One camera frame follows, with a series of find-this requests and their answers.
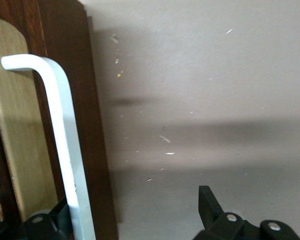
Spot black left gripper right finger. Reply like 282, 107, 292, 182
192, 185, 300, 240

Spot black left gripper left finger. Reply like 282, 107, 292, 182
0, 197, 73, 240

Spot white drawer handle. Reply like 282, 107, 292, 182
0, 54, 97, 240

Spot light wood drawer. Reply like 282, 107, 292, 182
0, 0, 120, 240

